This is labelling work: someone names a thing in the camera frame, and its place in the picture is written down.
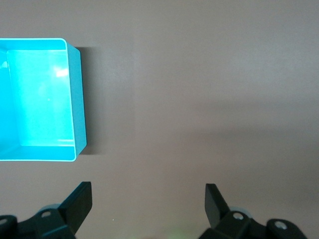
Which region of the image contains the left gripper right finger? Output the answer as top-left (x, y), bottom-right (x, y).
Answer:
top-left (199, 183), bottom-right (306, 239)

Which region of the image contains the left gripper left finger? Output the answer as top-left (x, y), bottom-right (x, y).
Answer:
top-left (0, 181), bottom-right (93, 239)

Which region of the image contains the brown table mat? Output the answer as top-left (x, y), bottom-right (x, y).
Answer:
top-left (0, 0), bottom-right (319, 239)

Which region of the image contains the teal plastic storage bin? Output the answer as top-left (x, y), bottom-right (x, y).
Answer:
top-left (0, 37), bottom-right (88, 162)

